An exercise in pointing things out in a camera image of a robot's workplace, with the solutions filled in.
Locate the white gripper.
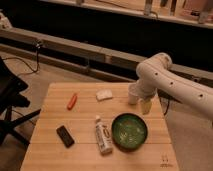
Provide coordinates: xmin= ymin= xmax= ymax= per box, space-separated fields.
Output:
xmin=136 ymin=80 xmax=157 ymax=115

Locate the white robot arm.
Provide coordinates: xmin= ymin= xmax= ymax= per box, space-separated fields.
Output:
xmin=136 ymin=53 xmax=213 ymax=121

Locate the white paper cup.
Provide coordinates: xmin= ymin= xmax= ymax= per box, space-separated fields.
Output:
xmin=128 ymin=83 xmax=139 ymax=105

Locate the green bowl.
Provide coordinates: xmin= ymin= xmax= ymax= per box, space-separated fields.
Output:
xmin=111 ymin=113 xmax=148 ymax=151

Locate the white tube bottle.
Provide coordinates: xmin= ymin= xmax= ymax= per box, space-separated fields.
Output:
xmin=95 ymin=116 xmax=113 ymax=155

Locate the wooden table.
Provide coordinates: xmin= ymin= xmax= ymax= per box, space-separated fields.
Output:
xmin=21 ymin=83 xmax=179 ymax=171

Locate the black rectangular remote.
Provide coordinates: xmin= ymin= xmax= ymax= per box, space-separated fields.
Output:
xmin=56 ymin=125 xmax=75 ymax=148

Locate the black office chair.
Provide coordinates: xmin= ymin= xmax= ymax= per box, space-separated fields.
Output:
xmin=0 ymin=57 xmax=40 ymax=146

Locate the black cable on floor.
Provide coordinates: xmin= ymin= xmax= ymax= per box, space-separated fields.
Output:
xmin=2 ymin=39 xmax=44 ymax=76

